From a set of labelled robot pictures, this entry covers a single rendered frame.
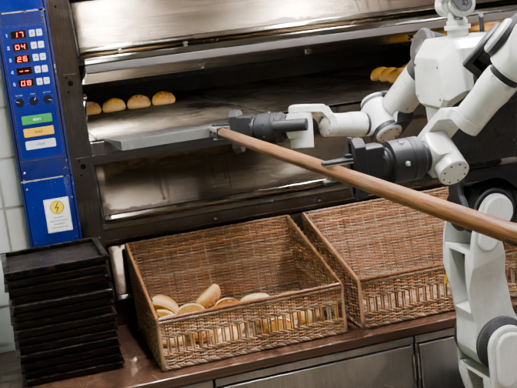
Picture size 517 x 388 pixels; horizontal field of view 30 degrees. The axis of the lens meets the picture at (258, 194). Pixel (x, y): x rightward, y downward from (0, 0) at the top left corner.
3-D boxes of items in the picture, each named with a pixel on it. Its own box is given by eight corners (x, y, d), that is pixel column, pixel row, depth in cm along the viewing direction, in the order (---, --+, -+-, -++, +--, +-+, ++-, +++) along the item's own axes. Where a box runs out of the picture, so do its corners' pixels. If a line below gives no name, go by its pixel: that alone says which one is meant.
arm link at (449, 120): (427, 172, 196) (467, 122, 190) (409, 143, 202) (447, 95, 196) (449, 178, 200) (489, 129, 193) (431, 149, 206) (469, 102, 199)
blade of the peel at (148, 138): (303, 122, 289) (302, 113, 288) (121, 151, 273) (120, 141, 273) (266, 114, 322) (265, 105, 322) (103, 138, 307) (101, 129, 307)
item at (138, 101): (128, 109, 400) (126, 96, 399) (126, 108, 407) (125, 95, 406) (152, 106, 403) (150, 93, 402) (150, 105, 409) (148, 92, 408)
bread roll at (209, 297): (218, 279, 305) (229, 291, 305) (209, 285, 311) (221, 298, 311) (198, 298, 299) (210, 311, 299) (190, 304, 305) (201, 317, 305)
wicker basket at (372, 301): (306, 291, 325) (298, 211, 320) (457, 261, 340) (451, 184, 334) (361, 332, 279) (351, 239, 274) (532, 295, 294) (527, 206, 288)
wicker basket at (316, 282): (133, 325, 311) (121, 242, 306) (298, 292, 325) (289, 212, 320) (160, 374, 265) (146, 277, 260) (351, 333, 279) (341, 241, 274)
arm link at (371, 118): (320, 120, 277) (375, 118, 286) (333, 148, 272) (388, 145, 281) (336, 95, 269) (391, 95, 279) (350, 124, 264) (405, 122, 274)
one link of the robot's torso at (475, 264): (499, 348, 263) (487, 180, 254) (535, 368, 246) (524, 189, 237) (448, 359, 258) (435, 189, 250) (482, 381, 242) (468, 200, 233)
